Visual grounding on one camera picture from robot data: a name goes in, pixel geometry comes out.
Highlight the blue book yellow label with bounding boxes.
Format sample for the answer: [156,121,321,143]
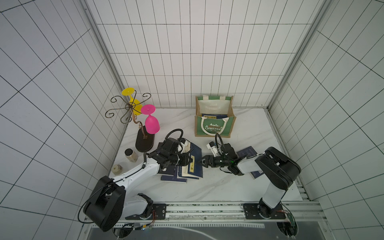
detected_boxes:
[178,143,203,180]
[202,114,228,119]

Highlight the green jute canvas bag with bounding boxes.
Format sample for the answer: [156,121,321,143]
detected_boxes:
[195,95,237,138]

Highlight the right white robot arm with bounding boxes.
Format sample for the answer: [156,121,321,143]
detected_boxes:
[198,142,302,220]

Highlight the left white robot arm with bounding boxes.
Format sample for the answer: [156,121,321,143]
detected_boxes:
[82,138,194,232]

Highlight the dark navy thin book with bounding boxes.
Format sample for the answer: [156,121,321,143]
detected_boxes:
[237,146,264,179]

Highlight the metal scroll glass rack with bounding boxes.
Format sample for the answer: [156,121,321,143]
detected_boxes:
[105,93,155,153]

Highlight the pink plastic wine glass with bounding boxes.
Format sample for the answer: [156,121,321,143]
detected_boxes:
[141,105,160,135]

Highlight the small jar black lid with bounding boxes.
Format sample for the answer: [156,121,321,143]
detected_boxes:
[124,149,139,163]

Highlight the white jar white lid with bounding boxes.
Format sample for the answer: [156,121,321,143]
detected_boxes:
[111,164,123,176]

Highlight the yellow plastic wine glass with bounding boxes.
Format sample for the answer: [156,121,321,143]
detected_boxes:
[122,88,143,116]

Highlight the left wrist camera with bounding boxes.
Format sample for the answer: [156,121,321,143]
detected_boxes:
[181,139,192,154]

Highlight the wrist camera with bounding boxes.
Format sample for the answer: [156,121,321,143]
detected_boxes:
[181,139,192,154]
[207,142,219,157]

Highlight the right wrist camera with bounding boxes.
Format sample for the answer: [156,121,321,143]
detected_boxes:
[207,142,219,157]

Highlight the aluminium mounting rail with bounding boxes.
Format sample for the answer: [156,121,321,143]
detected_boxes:
[107,201,327,227]

